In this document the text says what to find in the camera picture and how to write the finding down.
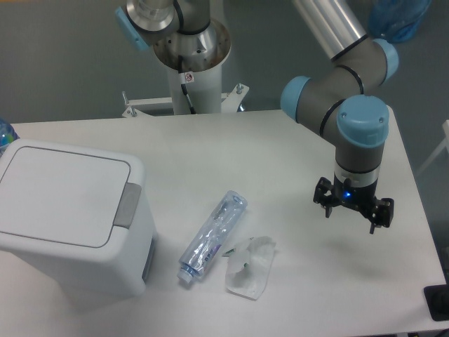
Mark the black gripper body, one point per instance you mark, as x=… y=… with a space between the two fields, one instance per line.
x=360 y=199

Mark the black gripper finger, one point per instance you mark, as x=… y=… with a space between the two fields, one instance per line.
x=324 y=196
x=382 y=214

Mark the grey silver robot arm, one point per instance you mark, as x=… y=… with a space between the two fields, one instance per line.
x=339 y=108

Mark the white push-lid trash can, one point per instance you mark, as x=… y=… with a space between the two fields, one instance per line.
x=79 y=215

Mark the black device at table edge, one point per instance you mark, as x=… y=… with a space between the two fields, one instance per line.
x=437 y=301

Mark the crumpled white plastic wrapper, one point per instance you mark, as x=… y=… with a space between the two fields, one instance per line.
x=248 y=266

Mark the crushed clear plastic bottle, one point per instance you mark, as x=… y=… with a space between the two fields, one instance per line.
x=198 y=256

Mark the blue water jug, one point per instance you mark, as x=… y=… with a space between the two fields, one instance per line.
x=396 y=21

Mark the water bottle with blue label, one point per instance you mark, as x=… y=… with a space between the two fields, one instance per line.
x=8 y=135

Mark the white frame at right edge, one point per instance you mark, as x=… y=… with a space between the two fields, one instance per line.
x=442 y=146

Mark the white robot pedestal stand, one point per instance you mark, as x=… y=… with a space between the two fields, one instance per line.
x=193 y=65

